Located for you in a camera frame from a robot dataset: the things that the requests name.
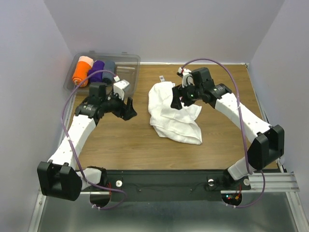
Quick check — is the purple cable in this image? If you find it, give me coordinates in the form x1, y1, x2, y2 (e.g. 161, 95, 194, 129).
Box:
181, 58, 267, 209
60, 71, 126, 210

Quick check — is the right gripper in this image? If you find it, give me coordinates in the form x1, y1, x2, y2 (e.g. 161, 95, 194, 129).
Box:
170, 80, 203, 110

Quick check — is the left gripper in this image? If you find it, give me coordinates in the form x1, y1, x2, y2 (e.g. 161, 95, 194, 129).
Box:
101, 88, 137, 121

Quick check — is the clear plastic bin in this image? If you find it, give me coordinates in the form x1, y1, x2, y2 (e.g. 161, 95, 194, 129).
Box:
63, 51, 140, 97

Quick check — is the purple rolled towel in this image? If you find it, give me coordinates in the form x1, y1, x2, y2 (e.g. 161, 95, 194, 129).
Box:
87, 60, 105, 83

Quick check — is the white towel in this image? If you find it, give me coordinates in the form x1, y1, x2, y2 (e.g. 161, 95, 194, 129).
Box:
148, 76, 202, 145

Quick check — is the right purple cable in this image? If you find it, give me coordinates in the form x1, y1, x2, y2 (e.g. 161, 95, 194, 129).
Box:
181, 58, 267, 209

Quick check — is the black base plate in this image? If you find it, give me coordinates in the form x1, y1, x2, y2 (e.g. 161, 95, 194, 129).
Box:
105, 169, 251, 202

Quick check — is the grey rolled towel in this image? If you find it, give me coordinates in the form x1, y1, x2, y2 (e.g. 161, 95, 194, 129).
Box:
102, 60, 115, 84

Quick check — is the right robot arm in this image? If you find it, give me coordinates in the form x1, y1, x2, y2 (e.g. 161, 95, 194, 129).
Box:
170, 67, 284, 189

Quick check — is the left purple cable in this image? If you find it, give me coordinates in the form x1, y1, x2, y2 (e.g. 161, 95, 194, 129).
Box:
60, 71, 126, 210

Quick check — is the orange rolled towel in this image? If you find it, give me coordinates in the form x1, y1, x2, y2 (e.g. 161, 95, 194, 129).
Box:
72, 56, 94, 85

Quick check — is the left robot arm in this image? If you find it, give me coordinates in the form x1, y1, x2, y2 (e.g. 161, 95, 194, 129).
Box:
37, 80, 137, 201

